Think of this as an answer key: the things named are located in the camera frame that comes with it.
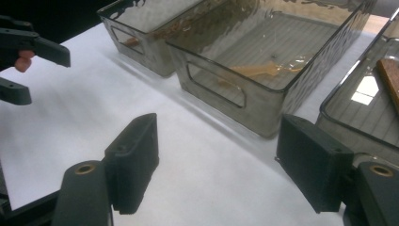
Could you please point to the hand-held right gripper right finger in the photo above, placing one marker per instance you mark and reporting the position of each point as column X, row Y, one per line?
column 313, row 166

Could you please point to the translucent amber plastic spoon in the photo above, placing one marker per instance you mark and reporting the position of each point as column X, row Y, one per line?
column 260, row 69

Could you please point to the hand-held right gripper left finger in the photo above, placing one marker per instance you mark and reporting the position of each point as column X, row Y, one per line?
column 133, row 169

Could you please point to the smoky transparent plastic bin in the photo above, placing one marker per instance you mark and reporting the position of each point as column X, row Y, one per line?
column 266, row 109
column 354, row 125
column 153, row 59

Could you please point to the white table cover sheet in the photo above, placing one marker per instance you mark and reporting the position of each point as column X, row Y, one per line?
column 78, row 125

